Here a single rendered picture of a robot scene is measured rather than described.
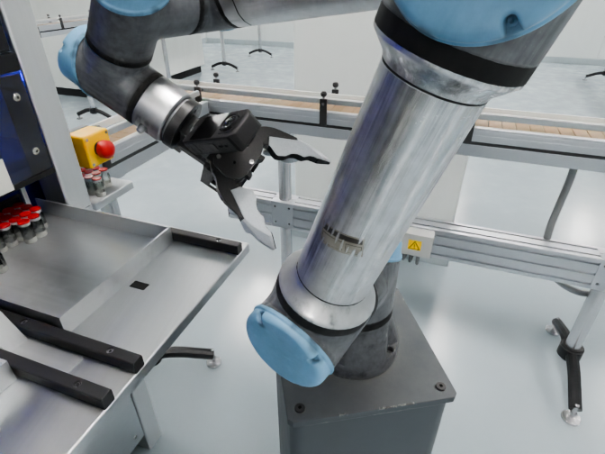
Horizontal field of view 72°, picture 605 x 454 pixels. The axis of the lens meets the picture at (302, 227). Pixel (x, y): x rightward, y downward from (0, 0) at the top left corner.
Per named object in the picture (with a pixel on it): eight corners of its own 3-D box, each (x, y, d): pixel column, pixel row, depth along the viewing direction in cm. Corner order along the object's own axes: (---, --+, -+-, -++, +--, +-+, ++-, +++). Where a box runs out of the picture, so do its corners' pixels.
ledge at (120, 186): (50, 201, 99) (48, 194, 98) (91, 179, 109) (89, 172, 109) (96, 211, 95) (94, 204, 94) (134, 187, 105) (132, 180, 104)
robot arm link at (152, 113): (167, 65, 52) (125, 111, 49) (198, 87, 53) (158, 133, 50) (167, 95, 59) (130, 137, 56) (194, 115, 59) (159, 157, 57)
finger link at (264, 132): (293, 132, 58) (230, 129, 56) (297, 128, 57) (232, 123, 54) (296, 165, 57) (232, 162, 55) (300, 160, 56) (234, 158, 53)
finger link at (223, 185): (263, 214, 55) (239, 155, 55) (266, 211, 53) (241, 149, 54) (229, 226, 53) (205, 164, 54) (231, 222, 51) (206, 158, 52)
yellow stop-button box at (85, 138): (67, 165, 93) (57, 133, 89) (91, 153, 99) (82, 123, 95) (93, 169, 91) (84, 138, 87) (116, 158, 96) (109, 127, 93)
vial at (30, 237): (22, 243, 80) (13, 222, 78) (31, 237, 82) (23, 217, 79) (31, 245, 79) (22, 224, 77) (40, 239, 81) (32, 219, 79)
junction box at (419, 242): (395, 252, 151) (399, 231, 147) (398, 245, 155) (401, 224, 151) (429, 259, 148) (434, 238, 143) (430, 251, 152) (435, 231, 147)
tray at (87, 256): (-89, 283, 70) (-100, 267, 68) (41, 212, 91) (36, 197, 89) (67, 335, 60) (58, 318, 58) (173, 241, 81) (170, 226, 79)
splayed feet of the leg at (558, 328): (558, 422, 144) (572, 396, 136) (541, 323, 183) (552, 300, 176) (584, 430, 141) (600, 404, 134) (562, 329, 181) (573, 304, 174)
